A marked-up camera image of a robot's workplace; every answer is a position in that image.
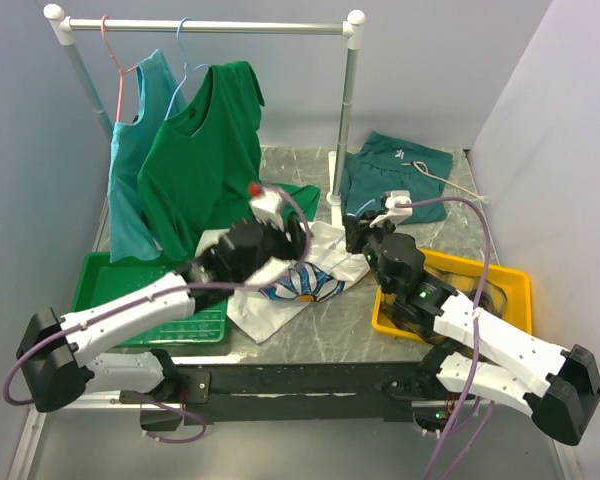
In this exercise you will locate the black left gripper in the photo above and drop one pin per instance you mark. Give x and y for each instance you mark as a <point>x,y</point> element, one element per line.
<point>293,245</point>

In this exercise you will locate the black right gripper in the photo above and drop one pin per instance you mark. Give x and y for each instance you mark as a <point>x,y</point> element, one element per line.
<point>356,231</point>

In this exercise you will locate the white t-shirt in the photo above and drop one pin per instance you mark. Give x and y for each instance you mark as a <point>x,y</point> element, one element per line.
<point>329,271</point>

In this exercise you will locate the green t-shirt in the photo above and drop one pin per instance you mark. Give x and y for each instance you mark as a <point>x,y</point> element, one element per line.
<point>203,160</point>

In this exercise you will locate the blue hanger holding green shirt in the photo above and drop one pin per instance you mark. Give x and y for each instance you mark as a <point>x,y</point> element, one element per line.
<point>183,93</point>

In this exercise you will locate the blue wire hanger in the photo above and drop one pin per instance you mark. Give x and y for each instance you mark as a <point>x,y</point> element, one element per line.
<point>365,208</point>

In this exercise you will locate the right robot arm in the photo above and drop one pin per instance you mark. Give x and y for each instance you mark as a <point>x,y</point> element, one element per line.
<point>557,388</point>

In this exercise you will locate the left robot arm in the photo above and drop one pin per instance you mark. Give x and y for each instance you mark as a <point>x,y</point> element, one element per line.
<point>63,357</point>

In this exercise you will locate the light blue t-shirt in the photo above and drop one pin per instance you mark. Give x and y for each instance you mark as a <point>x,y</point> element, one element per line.
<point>129,236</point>

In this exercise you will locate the dark green shorts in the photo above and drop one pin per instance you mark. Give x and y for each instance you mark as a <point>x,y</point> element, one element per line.
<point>386,163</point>

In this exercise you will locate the yellow plaid cloth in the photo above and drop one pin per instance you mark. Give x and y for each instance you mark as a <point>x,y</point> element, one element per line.
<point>493,299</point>

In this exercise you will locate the yellow plastic tray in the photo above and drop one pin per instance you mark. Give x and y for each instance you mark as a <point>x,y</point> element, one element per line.
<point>515,283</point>

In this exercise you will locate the green plastic tray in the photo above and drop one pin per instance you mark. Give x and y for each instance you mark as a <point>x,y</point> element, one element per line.
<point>102,281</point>

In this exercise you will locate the white metal clothes rack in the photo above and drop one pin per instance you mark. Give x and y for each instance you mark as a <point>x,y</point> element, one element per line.
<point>65,27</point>

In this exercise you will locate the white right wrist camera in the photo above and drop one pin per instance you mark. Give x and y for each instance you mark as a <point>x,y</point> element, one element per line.
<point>396,207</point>

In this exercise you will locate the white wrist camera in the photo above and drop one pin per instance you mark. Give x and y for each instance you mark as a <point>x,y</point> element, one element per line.
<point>267,204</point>
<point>396,207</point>

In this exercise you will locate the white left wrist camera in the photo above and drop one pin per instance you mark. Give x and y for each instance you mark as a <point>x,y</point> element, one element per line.
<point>267,204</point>

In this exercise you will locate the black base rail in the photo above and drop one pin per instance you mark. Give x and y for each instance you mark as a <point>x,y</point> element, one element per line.
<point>309,391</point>

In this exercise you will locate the pink wire hanger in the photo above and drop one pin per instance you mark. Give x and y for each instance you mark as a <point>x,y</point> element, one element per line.
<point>122,72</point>

